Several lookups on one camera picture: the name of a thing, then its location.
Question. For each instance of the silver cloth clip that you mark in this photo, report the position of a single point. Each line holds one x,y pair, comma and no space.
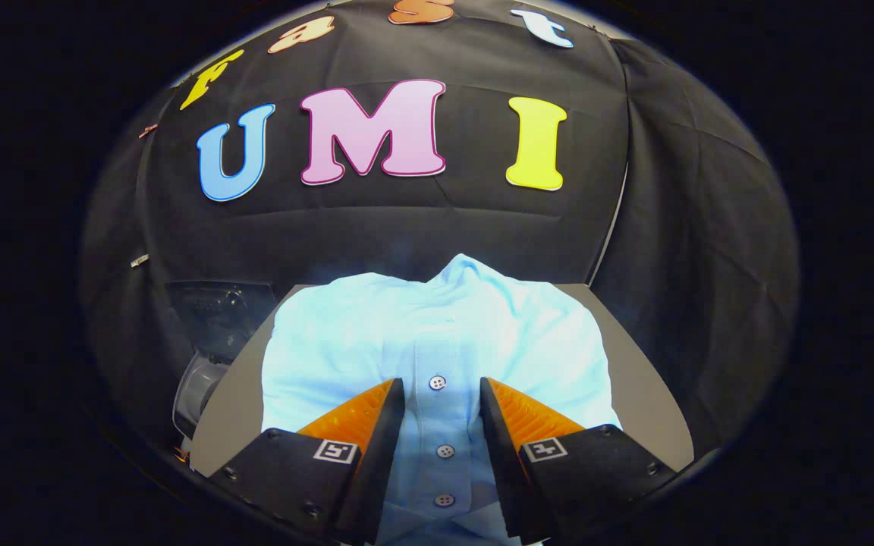
139,260

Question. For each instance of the red cloth clip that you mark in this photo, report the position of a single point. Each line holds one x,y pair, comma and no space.
148,130

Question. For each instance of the grey beige cabinet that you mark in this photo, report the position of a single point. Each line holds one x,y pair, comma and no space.
634,364

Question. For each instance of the black washing machine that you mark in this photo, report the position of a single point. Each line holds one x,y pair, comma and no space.
217,311

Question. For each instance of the black backdrop cloth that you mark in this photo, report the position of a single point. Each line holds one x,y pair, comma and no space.
407,227

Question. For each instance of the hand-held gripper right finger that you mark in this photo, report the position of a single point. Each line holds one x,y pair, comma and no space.
509,455

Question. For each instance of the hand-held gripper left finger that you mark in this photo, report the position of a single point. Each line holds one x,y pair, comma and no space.
376,455

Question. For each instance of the light blue button shirt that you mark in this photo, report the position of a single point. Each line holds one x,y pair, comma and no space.
376,341

